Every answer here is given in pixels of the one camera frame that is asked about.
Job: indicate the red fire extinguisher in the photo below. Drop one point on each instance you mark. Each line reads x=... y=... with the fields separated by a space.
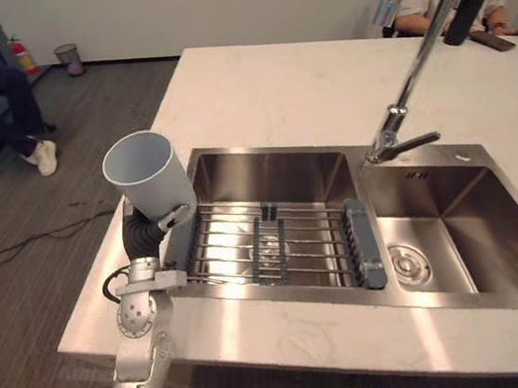
x=23 y=54

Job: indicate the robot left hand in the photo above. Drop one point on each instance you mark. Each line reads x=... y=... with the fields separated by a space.
x=144 y=233

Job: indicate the grey sink drying rack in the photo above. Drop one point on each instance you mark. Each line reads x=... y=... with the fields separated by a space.
x=274 y=248

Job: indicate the black water bottle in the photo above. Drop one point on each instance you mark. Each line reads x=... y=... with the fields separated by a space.
x=469 y=4

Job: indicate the round sink drain strainer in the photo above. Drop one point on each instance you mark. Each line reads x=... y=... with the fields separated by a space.
x=408 y=263

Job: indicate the chrome kitchen faucet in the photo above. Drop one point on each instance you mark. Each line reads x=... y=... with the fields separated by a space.
x=416 y=52

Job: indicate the stainless steel double sink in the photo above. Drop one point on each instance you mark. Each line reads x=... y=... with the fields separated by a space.
x=351 y=221

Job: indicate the light blue plastic cup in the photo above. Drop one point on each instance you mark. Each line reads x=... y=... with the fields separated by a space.
x=146 y=174

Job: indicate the mesh waste bin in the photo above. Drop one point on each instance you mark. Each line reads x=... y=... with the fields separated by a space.
x=68 y=59

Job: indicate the dark phone on counter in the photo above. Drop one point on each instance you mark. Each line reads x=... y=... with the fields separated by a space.
x=493 y=39

